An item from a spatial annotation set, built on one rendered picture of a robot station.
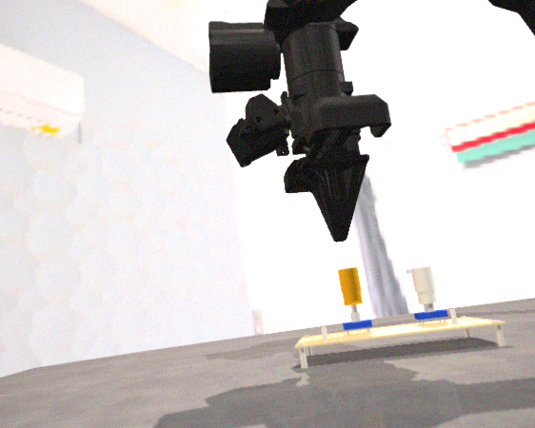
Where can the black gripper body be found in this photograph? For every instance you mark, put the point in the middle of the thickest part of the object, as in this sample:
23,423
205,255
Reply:
333,119

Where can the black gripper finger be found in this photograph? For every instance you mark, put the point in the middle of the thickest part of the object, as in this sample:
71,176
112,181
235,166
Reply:
339,181
304,182

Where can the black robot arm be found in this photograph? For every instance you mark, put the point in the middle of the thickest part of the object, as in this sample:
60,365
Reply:
311,34

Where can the tan circuit board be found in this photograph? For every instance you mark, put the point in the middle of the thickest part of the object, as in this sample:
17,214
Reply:
424,286

